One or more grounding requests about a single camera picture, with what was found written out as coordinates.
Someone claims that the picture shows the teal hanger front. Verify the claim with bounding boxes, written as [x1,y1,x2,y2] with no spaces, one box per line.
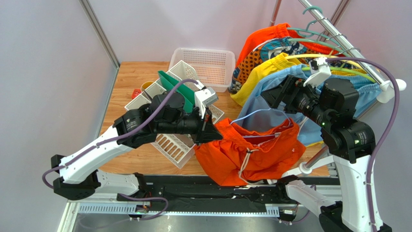
[287,26,350,57]

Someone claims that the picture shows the patterned blue orange shorts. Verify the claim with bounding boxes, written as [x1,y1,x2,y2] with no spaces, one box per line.
[228,37,314,91]

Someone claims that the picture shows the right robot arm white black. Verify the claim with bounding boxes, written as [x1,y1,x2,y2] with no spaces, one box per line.
[261,75,392,232]

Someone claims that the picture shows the green hanger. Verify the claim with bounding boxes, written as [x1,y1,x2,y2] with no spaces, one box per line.
[308,67,376,84]

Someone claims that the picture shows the white perforated basket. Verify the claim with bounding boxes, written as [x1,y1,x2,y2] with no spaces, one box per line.
[168,48,235,92]

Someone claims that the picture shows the orange shorts front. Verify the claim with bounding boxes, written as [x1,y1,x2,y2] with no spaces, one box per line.
[194,118,306,187]

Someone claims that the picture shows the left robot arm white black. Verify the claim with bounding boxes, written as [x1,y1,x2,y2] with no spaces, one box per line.
[51,92,223,201]

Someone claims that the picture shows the yellow hanger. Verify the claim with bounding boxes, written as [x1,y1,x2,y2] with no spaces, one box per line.
[285,54,362,69]

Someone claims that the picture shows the yellow shorts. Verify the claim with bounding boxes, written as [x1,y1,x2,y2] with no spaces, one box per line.
[230,52,371,107]

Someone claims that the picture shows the teal hanger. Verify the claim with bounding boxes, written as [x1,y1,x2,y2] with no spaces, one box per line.
[287,26,350,57]
[286,20,337,44]

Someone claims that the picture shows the light blue shorts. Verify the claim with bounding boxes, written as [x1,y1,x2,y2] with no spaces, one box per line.
[241,64,383,147]

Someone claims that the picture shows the small red object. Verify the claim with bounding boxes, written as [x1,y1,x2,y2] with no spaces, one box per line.
[131,88,142,99]

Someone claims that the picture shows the green folder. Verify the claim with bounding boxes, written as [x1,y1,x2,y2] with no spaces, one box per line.
[158,70,198,113]

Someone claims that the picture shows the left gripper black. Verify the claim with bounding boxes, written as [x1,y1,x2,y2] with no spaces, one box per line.
[156,103,223,146]

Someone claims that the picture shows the light blue wire hanger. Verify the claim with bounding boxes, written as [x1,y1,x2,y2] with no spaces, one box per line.
[220,108,294,139]

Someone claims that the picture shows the white file organizer rack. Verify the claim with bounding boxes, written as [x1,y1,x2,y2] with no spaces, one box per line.
[124,60,225,169]

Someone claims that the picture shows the teal hanger back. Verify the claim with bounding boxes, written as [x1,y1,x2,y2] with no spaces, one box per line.
[286,20,337,44]

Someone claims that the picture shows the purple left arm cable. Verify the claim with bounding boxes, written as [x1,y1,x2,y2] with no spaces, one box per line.
[42,78,200,221]

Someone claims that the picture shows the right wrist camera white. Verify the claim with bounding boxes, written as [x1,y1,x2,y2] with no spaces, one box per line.
[303,57,332,87]

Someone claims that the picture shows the metal clothes rack rail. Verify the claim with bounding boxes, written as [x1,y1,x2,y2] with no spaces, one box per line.
[300,0,411,166]

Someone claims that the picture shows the orange shorts back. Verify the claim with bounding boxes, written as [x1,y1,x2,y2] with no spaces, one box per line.
[236,23,329,66]

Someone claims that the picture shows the yellow cup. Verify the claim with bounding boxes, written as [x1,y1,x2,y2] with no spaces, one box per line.
[140,81,154,92]

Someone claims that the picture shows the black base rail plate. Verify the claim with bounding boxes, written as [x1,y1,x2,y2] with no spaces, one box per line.
[131,175,287,211]

